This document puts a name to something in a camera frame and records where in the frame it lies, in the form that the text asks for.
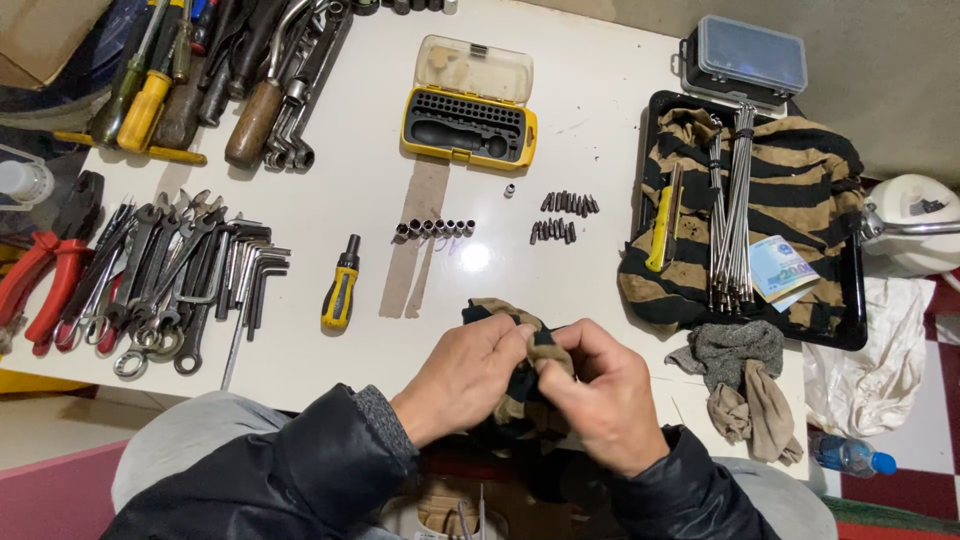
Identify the person's left hand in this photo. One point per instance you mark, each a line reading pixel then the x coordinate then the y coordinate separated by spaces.
pixel 450 382

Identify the person's right hand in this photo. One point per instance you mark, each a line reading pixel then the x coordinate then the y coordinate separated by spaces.
pixel 607 405

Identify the small striped tan black cloth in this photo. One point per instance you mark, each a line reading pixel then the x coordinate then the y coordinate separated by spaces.
pixel 517 405

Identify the open cardboard carton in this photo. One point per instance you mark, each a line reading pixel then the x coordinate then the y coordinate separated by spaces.
pixel 495 510

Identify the grey knitted sock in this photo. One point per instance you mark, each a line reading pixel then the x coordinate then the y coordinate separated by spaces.
pixel 731 349

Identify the stubby yellow black screwdriver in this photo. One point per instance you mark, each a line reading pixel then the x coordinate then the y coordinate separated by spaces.
pixel 340 292

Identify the row of steel sockets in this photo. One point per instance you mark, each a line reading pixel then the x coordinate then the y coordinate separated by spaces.
pixel 435 227

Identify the beige sock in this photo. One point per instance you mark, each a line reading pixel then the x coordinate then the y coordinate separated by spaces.
pixel 765 416

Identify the short row of screwdriver bits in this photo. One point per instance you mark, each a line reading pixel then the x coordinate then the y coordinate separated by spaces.
pixel 553 230

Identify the yellow utility knife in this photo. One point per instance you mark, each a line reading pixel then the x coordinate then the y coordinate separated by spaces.
pixel 661 229

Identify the long row of screwdriver bits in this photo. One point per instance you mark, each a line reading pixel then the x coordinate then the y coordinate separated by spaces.
pixel 568 203

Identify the pale banknote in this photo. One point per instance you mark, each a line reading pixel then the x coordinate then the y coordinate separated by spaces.
pixel 795 300

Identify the blue green banknote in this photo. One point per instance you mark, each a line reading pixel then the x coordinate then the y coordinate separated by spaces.
pixel 784 266

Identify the group of black hex keys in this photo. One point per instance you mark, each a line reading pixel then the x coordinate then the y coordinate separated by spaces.
pixel 251 262

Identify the thick bundle of steel spokes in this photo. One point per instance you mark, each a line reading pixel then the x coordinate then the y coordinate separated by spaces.
pixel 739 210

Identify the thin bundle of steel spokes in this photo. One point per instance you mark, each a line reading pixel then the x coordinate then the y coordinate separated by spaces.
pixel 715 187

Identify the blue capped water bottle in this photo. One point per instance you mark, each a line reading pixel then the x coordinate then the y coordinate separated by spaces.
pixel 851 454

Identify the black plastic tray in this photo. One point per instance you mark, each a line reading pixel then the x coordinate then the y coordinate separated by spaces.
pixel 855 315

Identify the white plastic bag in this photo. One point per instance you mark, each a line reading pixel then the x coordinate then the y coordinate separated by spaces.
pixel 870 360

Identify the yellow bit set case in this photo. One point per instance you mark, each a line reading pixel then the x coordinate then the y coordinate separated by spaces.
pixel 469 112

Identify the person's grey trousers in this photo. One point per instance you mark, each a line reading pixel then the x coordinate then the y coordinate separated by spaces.
pixel 180 442

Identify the large striped tan black cloth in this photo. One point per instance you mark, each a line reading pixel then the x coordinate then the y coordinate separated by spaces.
pixel 795 187

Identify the green red floor mat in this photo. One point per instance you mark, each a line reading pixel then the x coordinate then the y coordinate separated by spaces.
pixel 900 521

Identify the pile of steel spanners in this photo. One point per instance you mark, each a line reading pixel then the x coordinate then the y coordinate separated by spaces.
pixel 150 277

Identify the white electric kettle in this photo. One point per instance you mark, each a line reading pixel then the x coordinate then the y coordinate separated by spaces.
pixel 911 225

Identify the yellow metal bar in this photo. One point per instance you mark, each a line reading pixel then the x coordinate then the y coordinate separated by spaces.
pixel 176 155

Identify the clear lid black parts box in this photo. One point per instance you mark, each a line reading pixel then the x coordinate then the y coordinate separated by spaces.
pixel 742 60

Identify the row of black sockets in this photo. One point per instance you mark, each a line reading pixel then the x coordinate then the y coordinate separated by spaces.
pixel 405 6

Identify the clear plastic bottle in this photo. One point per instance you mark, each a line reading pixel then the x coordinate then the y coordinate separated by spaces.
pixel 26 180

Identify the brown cardboard box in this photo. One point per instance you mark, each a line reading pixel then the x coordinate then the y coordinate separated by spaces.
pixel 41 30

